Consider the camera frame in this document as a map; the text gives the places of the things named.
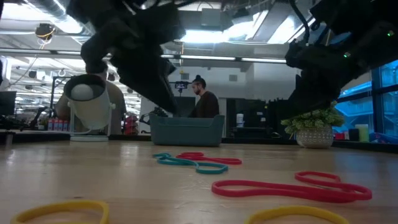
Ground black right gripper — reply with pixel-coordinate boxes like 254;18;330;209
285;42;366;118

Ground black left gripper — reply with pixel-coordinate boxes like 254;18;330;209
81;4;187;114

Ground teal rubber band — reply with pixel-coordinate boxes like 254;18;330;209
151;152;229;175

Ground red rubber band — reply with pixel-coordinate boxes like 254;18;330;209
211;170;373;204
175;151;243;166

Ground yellow rubber band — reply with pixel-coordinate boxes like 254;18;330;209
11;200;349;224

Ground teal plastic bin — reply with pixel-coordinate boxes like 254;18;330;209
149;113;226;147

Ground phone tripod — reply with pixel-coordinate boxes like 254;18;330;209
174;80;190;98

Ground potted green succulent plant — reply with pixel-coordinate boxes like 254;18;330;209
280;104;346;149

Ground dark monitor screen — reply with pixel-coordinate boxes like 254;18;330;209
178;96;197;118

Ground black cabinet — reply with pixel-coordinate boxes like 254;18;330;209
226;98;296;138

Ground red stacked object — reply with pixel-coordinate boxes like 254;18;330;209
124;114;139;135

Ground long light bar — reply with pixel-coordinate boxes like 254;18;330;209
160;53;287;65

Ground pale green cup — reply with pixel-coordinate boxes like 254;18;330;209
355;124;370;142

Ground white spotlight lamp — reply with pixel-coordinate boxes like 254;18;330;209
64;73;116;142

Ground pink product boxes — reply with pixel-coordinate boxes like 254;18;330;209
46;118;71;132

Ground black dome ceiling device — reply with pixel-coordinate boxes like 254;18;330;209
34;22;57;40

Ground black computer monitor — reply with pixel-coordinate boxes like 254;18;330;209
0;90;17;116

